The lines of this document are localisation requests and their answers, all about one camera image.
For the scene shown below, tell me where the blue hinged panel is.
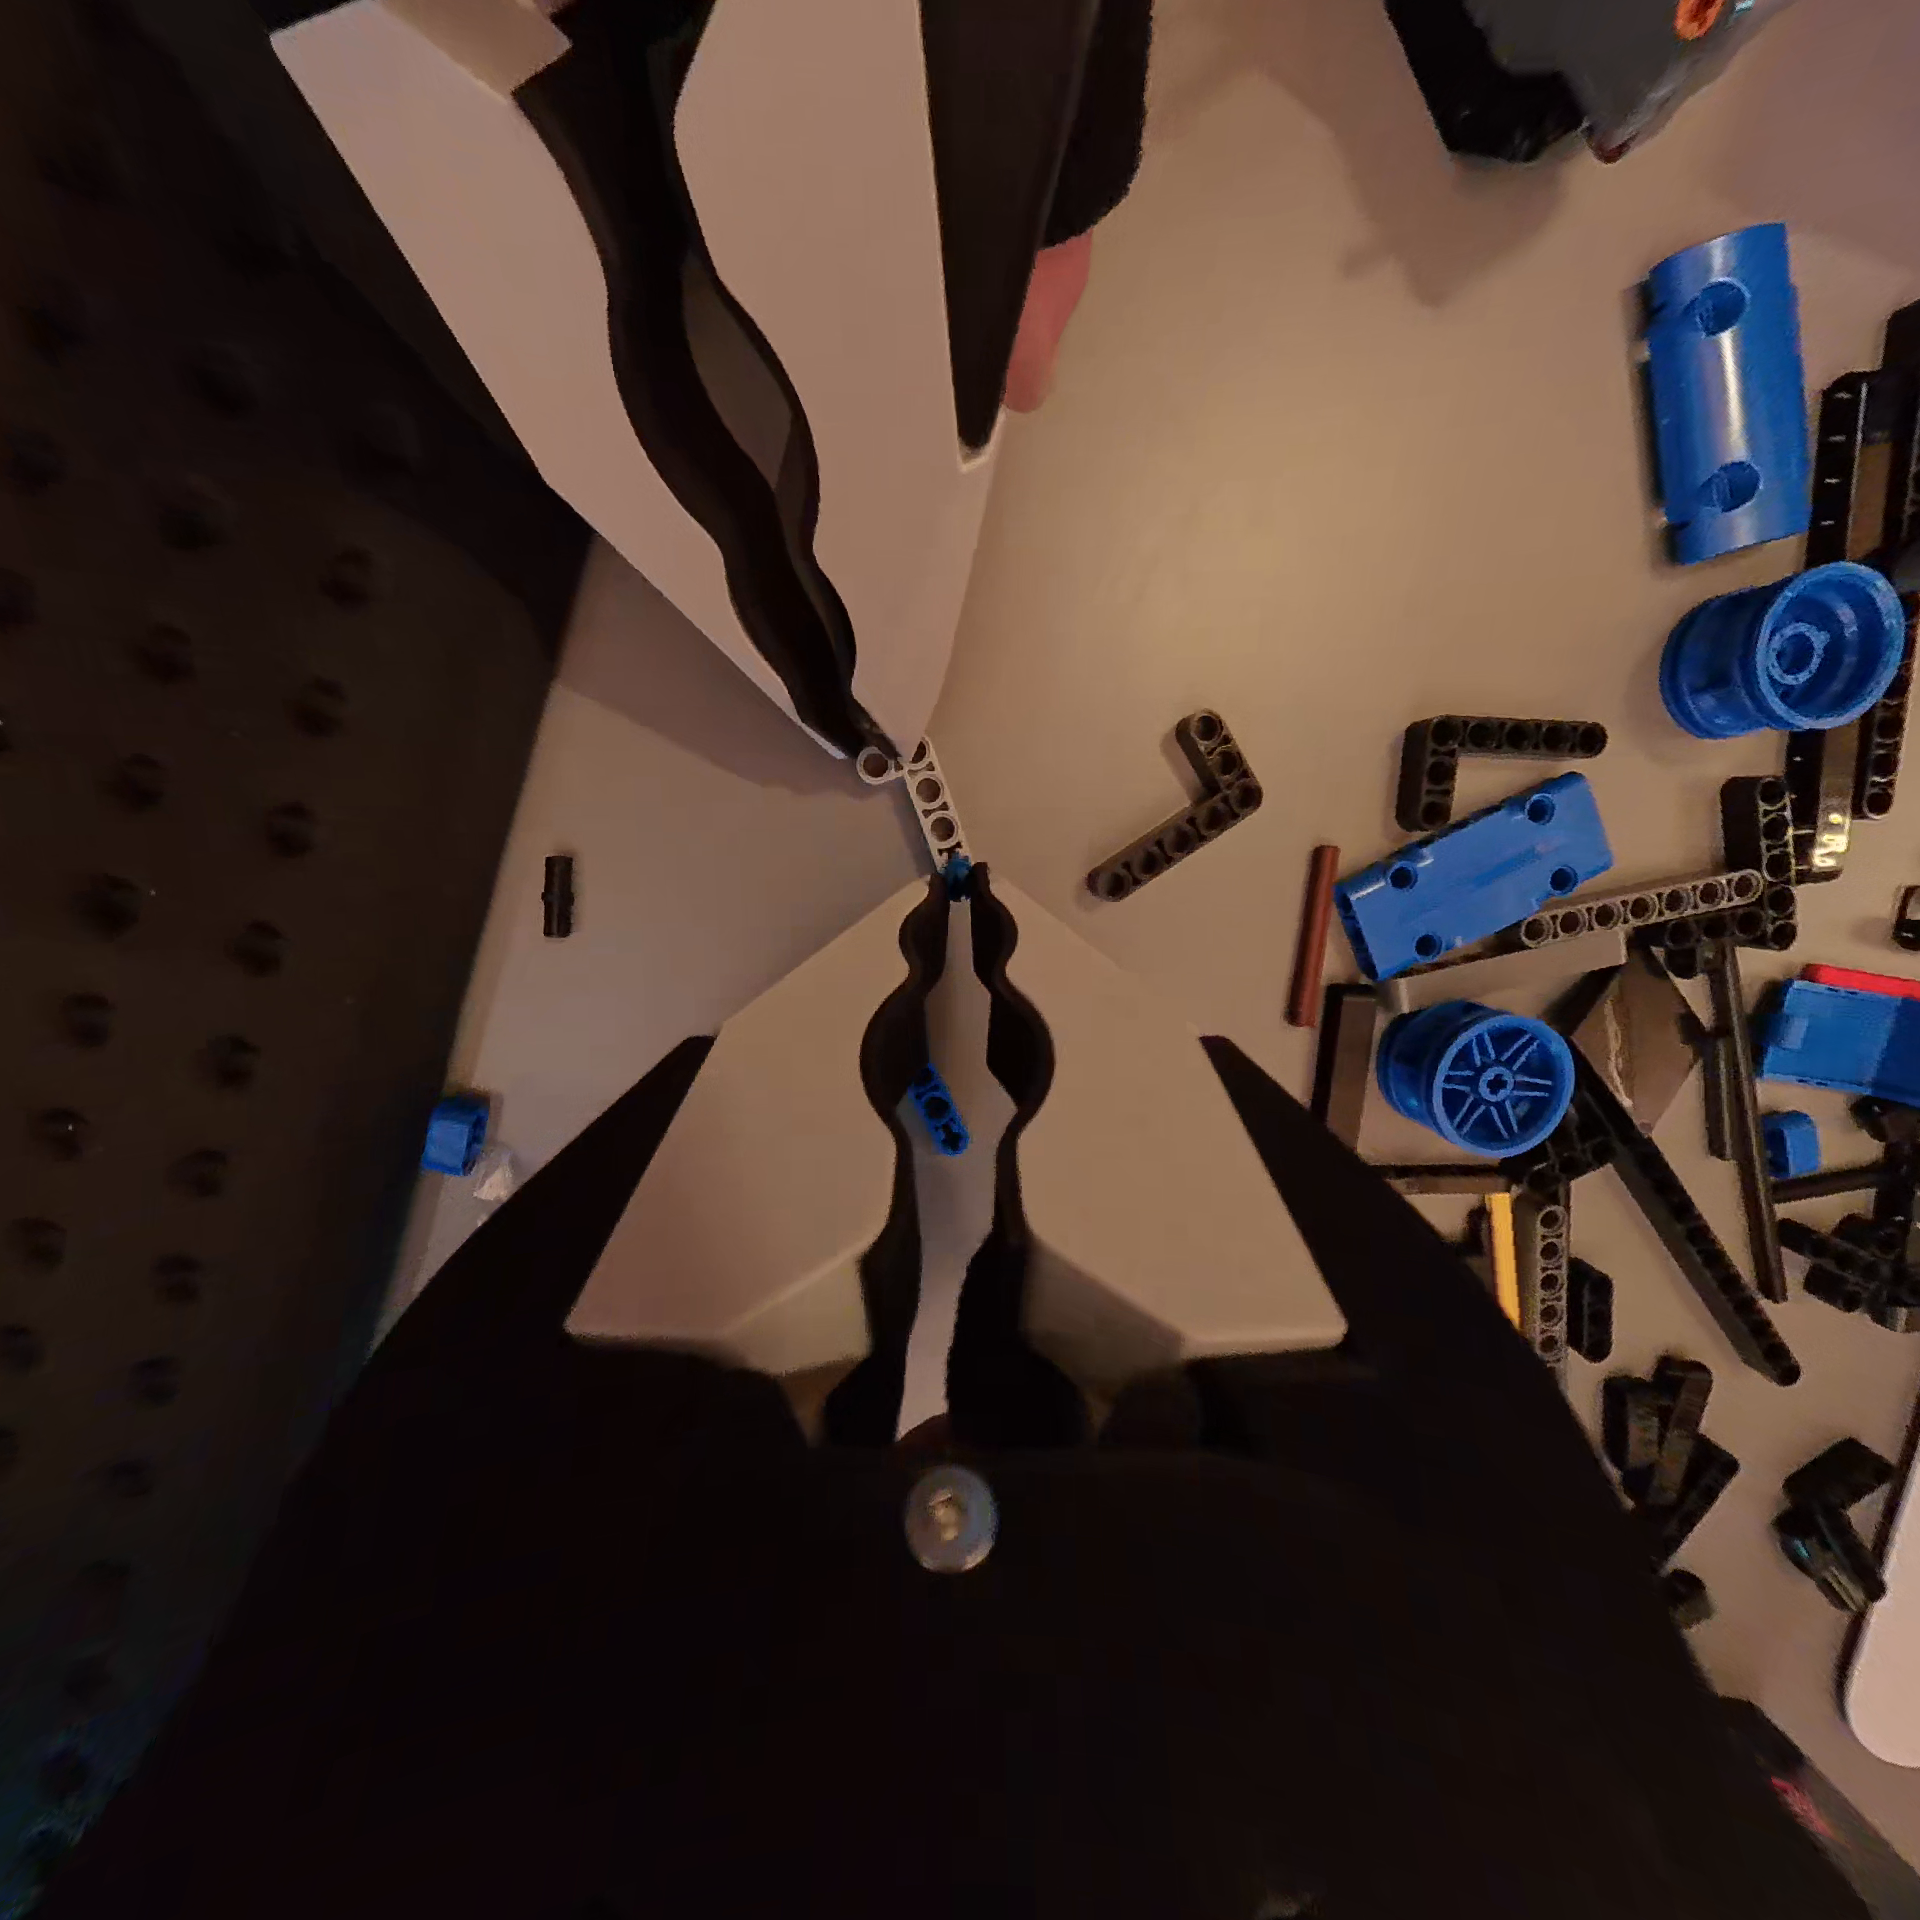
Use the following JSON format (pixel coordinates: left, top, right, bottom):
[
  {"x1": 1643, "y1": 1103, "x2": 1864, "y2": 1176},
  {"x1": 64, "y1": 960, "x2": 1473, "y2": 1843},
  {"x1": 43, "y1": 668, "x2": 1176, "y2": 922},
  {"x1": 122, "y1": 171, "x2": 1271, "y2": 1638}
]
[{"x1": 1755, "y1": 976, "x2": 1920, "y2": 1108}]

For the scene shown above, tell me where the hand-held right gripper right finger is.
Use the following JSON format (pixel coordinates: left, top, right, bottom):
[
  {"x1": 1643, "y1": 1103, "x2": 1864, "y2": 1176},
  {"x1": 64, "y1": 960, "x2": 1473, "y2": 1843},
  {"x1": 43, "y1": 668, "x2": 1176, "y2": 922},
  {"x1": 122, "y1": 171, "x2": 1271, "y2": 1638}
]
[{"x1": 968, "y1": 872, "x2": 1349, "y2": 1355}]

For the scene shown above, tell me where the light grey L beam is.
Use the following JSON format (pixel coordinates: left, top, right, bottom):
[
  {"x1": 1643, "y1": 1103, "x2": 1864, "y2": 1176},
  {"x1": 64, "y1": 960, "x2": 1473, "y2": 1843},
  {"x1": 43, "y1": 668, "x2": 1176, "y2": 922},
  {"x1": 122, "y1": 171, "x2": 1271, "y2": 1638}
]
[{"x1": 855, "y1": 731, "x2": 976, "y2": 876}]

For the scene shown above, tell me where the black shiny triangular panel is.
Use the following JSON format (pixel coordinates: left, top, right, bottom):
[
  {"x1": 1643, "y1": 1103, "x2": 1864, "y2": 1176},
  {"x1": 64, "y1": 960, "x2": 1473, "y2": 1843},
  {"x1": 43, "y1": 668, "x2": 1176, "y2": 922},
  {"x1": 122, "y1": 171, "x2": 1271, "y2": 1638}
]
[{"x1": 1559, "y1": 960, "x2": 1705, "y2": 1134}]

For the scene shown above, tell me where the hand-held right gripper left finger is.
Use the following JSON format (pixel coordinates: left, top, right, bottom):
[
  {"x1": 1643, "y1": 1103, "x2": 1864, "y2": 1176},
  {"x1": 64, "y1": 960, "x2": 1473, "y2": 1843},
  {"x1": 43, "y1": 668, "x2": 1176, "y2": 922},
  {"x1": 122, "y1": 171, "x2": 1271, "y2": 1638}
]
[{"x1": 562, "y1": 872, "x2": 953, "y2": 1354}]

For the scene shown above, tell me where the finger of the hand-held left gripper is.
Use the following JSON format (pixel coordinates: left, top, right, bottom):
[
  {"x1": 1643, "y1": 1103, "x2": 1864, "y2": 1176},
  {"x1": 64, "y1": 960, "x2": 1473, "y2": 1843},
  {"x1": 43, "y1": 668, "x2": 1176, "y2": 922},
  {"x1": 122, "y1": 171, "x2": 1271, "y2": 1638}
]
[
  {"x1": 267, "y1": 0, "x2": 875, "y2": 760},
  {"x1": 672, "y1": 0, "x2": 1002, "y2": 740}
]

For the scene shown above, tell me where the black flat tile bar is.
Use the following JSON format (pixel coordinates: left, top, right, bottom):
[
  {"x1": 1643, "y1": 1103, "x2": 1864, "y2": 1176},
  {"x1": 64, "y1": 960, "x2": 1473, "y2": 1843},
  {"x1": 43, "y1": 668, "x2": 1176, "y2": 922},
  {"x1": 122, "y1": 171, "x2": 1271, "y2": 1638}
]
[{"x1": 1311, "y1": 982, "x2": 1384, "y2": 1154}]

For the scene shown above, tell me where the book stand with white base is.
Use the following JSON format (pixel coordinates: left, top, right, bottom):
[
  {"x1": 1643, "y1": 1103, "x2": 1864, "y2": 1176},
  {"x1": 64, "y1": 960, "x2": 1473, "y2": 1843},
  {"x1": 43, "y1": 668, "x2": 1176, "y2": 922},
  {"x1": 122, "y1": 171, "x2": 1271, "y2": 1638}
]
[{"x1": 1842, "y1": 1410, "x2": 1920, "y2": 1772}]

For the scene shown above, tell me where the brown axle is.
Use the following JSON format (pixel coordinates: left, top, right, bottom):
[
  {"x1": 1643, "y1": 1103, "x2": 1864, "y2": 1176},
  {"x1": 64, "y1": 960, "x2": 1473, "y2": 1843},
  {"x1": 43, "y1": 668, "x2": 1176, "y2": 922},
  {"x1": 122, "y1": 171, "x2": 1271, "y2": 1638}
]
[{"x1": 1287, "y1": 843, "x2": 1341, "y2": 1028}]

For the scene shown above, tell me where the black large L beam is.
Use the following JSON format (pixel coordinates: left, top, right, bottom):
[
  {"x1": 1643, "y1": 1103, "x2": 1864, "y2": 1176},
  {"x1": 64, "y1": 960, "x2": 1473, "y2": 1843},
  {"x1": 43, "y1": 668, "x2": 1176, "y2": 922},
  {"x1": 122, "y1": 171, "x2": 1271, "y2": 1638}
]
[{"x1": 1083, "y1": 708, "x2": 1265, "y2": 902}]

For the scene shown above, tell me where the dark grey thin beam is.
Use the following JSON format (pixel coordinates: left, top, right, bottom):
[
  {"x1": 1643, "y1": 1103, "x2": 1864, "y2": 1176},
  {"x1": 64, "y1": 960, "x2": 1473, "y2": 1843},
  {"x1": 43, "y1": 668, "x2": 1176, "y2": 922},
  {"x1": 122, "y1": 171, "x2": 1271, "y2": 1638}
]
[{"x1": 1516, "y1": 867, "x2": 1771, "y2": 951}]

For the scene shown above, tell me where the blue flat panel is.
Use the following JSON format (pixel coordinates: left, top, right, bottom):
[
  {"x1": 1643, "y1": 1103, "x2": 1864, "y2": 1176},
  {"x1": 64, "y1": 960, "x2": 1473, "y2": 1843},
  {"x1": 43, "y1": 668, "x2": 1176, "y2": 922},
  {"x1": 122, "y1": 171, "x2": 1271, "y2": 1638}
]
[
  {"x1": 1640, "y1": 224, "x2": 1815, "y2": 566},
  {"x1": 1333, "y1": 772, "x2": 1617, "y2": 980}
]

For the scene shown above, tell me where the person's left hand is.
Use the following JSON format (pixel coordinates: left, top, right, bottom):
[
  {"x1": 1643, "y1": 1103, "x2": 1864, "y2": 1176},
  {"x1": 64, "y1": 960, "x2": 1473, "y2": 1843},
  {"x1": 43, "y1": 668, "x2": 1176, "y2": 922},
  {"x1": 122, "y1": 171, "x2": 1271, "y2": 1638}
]
[{"x1": 1002, "y1": 231, "x2": 1098, "y2": 414}]

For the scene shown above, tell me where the blue wheel rim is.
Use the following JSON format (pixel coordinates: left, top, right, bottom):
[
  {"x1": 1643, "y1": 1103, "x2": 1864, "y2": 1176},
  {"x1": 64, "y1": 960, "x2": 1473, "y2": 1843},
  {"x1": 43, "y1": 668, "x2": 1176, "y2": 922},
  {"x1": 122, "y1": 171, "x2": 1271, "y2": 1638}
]
[
  {"x1": 1376, "y1": 998, "x2": 1578, "y2": 1162},
  {"x1": 1658, "y1": 562, "x2": 1911, "y2": 740}
]

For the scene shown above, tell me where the grey desk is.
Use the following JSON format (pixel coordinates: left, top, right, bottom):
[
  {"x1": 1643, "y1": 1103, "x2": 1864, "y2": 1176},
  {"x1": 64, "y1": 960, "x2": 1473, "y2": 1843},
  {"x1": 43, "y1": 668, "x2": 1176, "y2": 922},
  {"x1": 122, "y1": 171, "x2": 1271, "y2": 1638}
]
[{"x1": 376, "y1": 0, "x2": 1920, "y2": 1802}]

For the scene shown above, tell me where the black toy chassis assembly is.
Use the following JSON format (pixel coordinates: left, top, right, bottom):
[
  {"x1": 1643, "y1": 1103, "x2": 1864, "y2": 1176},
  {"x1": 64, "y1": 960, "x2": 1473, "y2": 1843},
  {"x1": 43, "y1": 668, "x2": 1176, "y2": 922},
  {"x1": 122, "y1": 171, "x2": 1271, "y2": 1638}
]
[{"x1": 1384, "y1": 0, "x2": 1778, "y2": 164}]

